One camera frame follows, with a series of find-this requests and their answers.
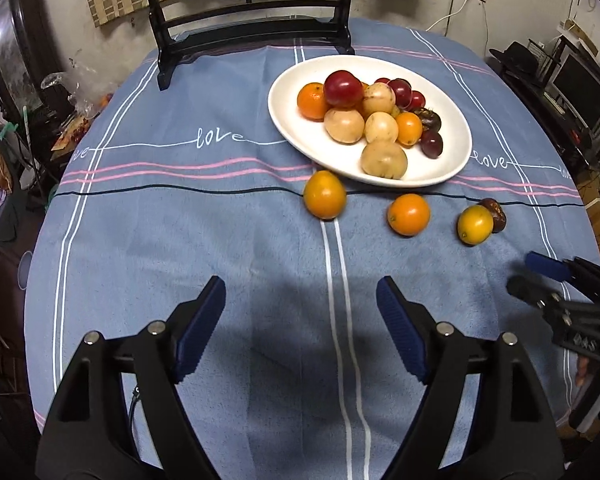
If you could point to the black wooden stand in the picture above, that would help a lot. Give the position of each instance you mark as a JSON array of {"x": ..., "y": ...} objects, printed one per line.
[{"x": 250, "y": 30}]

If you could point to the computer monitor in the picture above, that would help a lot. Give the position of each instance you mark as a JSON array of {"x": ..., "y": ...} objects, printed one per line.
[{"x": 580, "y": 90}]

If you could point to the person's right hand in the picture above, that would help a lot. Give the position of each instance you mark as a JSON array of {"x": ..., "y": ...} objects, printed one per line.
[{"x": 581, "y": 371}]

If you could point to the grey plastic cup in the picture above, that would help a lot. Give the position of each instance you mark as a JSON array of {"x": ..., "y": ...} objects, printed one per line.
[{"x": 25, "y": 270}]

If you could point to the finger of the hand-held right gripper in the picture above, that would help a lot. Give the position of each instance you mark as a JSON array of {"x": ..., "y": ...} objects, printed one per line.
[
  {"x": 547, "y": 262},
  {"x": 530, "y": 292}
]

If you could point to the tan round fruit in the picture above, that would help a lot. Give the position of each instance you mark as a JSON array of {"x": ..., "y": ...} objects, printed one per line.
[
  {"x": 344, "y": 125},
  {"x": 384, "y": 160}
]

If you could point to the beige speckled fruit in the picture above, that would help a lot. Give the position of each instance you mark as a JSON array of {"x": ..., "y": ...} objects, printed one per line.
[
  {"x": 378, "y": 98},
  {"x": 381, "y": 127}
]

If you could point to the clear plastic bags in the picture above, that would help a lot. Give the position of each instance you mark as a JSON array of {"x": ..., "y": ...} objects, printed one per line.
[{"x": 80, "y": 85}]

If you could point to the dark red plum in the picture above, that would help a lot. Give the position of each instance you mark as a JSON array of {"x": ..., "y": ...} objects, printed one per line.
[{"x": 431, "y": 143}]

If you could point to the blue striped tablecloth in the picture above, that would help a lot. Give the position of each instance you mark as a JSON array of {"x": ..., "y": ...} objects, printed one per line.
[{"x": 180, "y": 240}]

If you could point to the large red apple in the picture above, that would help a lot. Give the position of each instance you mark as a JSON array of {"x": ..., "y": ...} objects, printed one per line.
[{"x": 343, "y": 88}]

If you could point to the dark brown mangosteen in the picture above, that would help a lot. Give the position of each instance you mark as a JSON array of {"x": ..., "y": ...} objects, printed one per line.
[{"x": 499, "y": 215}]

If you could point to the dark purple fruit with calyx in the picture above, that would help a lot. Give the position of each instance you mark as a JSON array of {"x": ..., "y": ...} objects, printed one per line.
[{"x": 428, "y": 120}]

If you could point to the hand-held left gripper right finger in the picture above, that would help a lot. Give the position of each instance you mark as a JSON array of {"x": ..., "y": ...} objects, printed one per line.
[{"x": 402, "y": 327}]

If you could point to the black hat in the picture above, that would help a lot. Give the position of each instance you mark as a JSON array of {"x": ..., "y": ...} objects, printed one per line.
[{"x": 517, "y": 55}]

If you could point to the white oval plate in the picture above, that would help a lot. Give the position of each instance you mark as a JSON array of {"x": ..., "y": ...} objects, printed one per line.
[{"x": 300, "y": 130}]

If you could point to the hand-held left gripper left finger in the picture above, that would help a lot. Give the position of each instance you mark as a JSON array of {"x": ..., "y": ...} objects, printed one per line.
[{"x": 200, "y": 327}]

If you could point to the small red fruit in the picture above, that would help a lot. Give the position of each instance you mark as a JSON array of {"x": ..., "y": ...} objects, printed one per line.
[
  {"x": 419, "y": 101},
  {"x": 381, "y": 81},
  {"x": 400, "y": 91}
]

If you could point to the dark wooden cabinet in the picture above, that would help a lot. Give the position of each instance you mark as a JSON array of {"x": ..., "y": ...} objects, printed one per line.
[{"x": 15, "y": 45}]

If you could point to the yellowish orange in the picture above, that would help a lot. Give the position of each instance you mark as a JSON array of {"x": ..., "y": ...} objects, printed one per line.
[{"x": 475, "y": 224}]

